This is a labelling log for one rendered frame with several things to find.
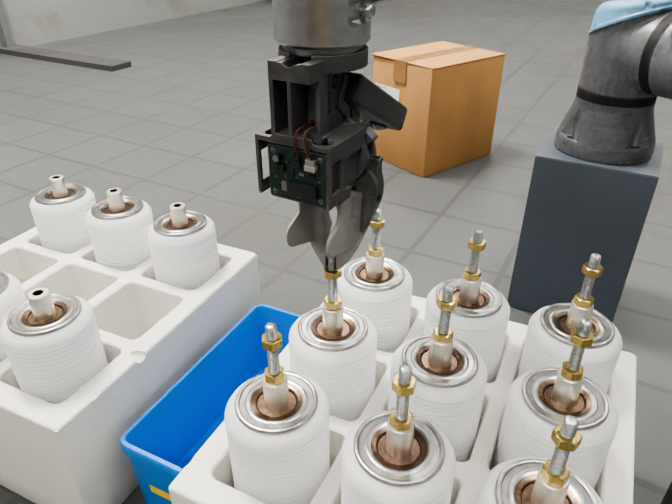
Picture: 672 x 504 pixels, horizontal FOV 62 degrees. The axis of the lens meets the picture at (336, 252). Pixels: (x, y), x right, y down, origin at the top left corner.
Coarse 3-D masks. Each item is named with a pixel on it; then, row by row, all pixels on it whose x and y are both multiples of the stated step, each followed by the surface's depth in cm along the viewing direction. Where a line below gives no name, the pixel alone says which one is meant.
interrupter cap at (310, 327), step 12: (312, 312) 62; (348, 312) 62; (300, 324) 60; (312, 324) 60; (348, 324) 60; (360, 324) 60; (300, 336) 58; (312, 336) 58; (324, 336) 59; (336, 336) 59; (348, 336) 59; (360, 336) 58; (324, 348) 57; (336, 348) 57; (348, 348) 57
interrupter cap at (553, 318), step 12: (552, 312) 62; (564, 312) 62; (552, 324) 60; (564, 324) 61; (600, 324) 60; (612, 324) 60; (552, 336) 59; (564, 336) 58; (600, 336) 58; (612, 336) 58; (588, 348) 57
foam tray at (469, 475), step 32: (416, 320) 73; (288, 352) 67; (384, 352) 67; (512, 352) 67; (384, 384) 63; (480, 416) 63; (224, 448) 55; (480, 448) 55; (192, 480) 52; (224, 480) 56; (480, 480) 52; (608, 480) 52
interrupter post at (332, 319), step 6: (324, 306) 58; (342, 306) 58; (324, 312) 58; (330, 312) 58; (336, 312) 58; (342, 312) 58; (324, 318) 58; (330, 318) 58; (336, 318) 58; (342, 318) 59; (324, 324) 59; (330, 324) 58; (336, 324) 58; (342, 324) 59; (324, 330) 59; (330, 330) 59; (336, 330) 59; (342, 330) 60
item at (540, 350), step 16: (528, 336) 62; (544, 336) 59; (528, 352) 62; (544, 352) 59; (560, 352) 58; (592, 352) 57; (608, 352) 57; (528, 368) 62; (592, 368) 57; (608, 368) 58; (608, 384) 60
